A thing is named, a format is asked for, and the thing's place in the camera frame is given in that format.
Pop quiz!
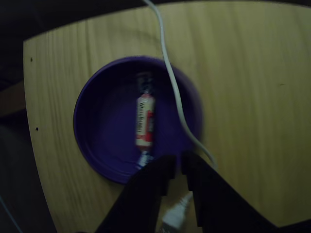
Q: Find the White Rabbit candy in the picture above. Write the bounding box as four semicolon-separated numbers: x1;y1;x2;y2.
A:
135;71;156;168

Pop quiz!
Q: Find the white USB cable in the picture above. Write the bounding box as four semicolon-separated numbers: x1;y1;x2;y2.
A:
142;0;218;233

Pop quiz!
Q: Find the purple plastic bowl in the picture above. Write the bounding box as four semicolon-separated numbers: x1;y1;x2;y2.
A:
73;55;204;185

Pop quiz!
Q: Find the thin grey cable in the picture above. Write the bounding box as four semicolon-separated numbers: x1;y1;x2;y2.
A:
0;194;23;233

